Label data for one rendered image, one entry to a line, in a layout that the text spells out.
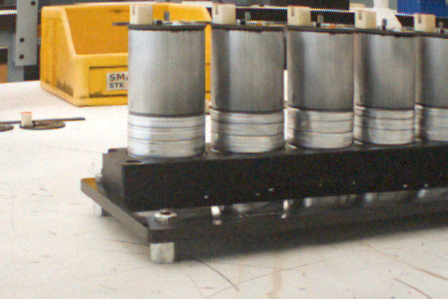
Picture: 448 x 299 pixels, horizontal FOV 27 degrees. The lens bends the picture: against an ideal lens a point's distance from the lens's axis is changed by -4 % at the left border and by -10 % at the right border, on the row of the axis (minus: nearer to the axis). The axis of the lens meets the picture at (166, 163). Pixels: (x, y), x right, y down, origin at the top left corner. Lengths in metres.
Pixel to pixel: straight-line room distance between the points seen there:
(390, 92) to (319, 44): 0.03
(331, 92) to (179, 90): 0.05
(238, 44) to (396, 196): 0.07
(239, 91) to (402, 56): 0.06
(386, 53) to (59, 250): 0.13
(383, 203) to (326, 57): 0.06
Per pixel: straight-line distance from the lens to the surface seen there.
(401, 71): 0.34
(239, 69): 0.31
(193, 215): 0.28
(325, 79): 0.33
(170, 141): 0.31
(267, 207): 0.29
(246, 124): 0.32
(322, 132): 0.33
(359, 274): 0.26
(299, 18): 0.33
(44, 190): 0.37
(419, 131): 0.36
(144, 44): 0.31
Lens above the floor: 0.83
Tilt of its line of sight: 11 degrees down
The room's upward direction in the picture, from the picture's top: straight up
